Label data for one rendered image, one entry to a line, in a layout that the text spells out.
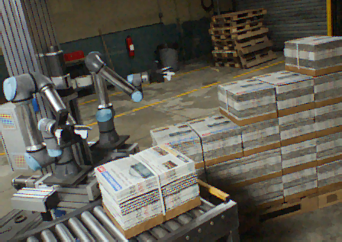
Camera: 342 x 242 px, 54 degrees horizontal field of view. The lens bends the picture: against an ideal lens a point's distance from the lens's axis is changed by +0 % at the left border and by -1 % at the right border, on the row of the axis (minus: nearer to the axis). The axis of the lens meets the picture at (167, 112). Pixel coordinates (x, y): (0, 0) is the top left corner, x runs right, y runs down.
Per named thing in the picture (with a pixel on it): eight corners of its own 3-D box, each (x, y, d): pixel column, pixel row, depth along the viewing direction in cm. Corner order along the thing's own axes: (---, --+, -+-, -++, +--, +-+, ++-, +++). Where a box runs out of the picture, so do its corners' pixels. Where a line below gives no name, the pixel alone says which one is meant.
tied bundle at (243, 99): (219, 113, 267) (215, 85, 260) (253, 105, 272) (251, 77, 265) (239, 127, 231) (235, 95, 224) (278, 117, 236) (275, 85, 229)
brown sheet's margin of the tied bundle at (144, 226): (133, 197, 170) (131, 189, 168) (159, 224, 145) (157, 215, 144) (103, 209, 163) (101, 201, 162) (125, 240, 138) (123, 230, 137)
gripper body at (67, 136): (77, 142, 155) (66, 137, 164) (75, 124, 154) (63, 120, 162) (62, 146, 150) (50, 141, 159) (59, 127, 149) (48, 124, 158)
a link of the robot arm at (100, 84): (99, 127, 253) (82, 54, 237) (101, 121, 267) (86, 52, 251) (115, 124, 253) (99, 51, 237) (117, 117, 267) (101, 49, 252)
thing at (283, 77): (251, 78, 263) (251, 76, 263) (284, 71, 268) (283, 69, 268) (277, 86, 228) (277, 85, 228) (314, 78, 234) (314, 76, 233)
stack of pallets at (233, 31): (243, 56, 980) (240, 11, 942) (271, 57, 906) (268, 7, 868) (211, 67, 907) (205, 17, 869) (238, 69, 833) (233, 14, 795)
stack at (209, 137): (166, 222, 281) (148, 129, 257) (291, 186, 301) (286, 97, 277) (178, 252, 244) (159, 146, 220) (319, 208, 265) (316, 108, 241)
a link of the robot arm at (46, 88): (45, 76, 199) (86, 143, 185) (27, 81, 192) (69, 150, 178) (47, 63, 190) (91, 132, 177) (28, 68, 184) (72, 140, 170)
